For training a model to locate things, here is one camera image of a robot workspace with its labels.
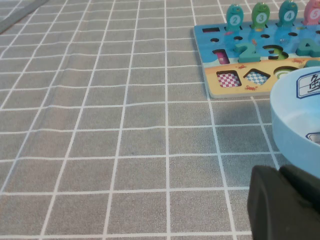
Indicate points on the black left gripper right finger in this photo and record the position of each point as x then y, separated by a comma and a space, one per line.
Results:
305, 187

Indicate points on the teal fish number four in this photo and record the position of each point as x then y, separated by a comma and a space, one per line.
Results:
288, 13

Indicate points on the light blue bowl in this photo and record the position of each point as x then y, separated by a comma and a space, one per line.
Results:
287, 112

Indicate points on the teal number two piece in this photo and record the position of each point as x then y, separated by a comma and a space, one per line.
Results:
247, 52

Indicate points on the colourful wooden puzzle board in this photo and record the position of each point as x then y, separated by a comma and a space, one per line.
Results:
226, 43

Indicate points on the teal fish number two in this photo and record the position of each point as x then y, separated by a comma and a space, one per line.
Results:
235, 17

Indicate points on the grey checked tablecloth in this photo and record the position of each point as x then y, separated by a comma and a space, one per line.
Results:
100, 125

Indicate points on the pink fish number five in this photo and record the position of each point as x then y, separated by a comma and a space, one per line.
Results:
312, 12

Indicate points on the green fish number three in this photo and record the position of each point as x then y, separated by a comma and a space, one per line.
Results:
260, 16

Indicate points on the teal number four piece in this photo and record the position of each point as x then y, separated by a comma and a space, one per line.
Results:
310, 48

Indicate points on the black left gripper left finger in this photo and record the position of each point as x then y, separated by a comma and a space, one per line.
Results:
275, 212

